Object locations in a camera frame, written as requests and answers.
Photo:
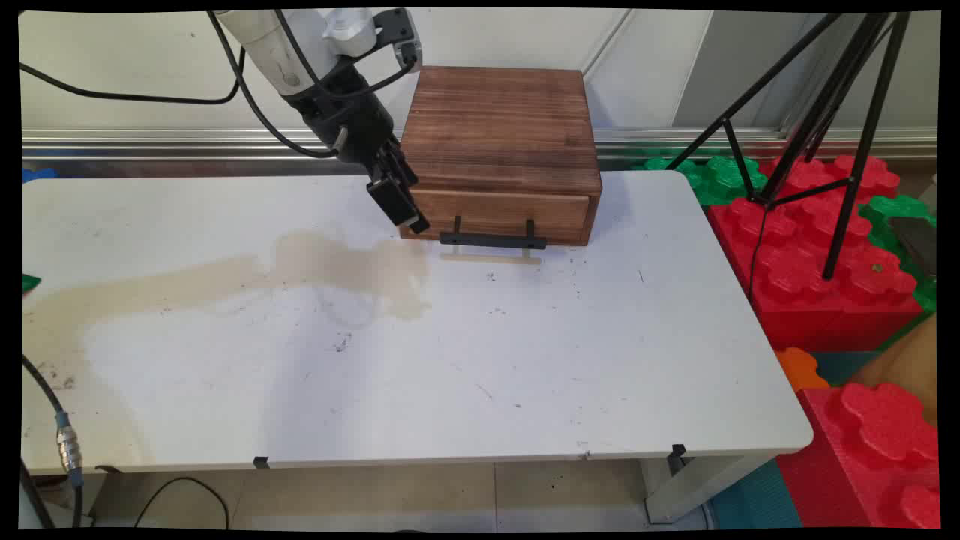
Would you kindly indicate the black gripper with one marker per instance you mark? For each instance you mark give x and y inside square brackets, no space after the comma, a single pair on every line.
[352,124]

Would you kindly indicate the brown wooden drawer cabinet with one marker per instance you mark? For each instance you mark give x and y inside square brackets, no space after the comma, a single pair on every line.
[499,124]

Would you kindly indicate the black table edge clip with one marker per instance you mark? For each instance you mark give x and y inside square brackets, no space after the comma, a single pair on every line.
[261,462]
[677,456]

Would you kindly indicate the green foam block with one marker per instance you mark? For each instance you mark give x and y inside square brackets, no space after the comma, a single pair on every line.
[716,176]
[889,217]

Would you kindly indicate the blue foam piece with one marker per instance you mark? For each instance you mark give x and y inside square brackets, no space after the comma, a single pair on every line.
[37,174]

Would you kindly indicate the small green foam piece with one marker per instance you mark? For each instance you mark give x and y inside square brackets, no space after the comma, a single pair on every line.
[30,282]

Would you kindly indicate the white table leg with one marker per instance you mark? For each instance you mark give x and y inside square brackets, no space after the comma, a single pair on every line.
[694,484]

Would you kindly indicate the large red foam block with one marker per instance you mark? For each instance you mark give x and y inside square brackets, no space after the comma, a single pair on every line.
[810,262]

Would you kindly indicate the orange foam piece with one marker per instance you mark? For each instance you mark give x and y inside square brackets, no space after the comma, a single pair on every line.
[801,367]

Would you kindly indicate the teal foam mat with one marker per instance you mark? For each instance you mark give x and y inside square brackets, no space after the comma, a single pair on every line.
[757,499]

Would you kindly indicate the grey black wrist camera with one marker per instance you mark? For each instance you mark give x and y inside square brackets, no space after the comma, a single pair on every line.
[397,34]

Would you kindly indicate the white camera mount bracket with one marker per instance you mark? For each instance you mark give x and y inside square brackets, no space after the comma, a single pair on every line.
[349,30]

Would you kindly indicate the black camera tripod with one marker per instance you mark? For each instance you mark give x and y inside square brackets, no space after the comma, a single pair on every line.
[840,112]

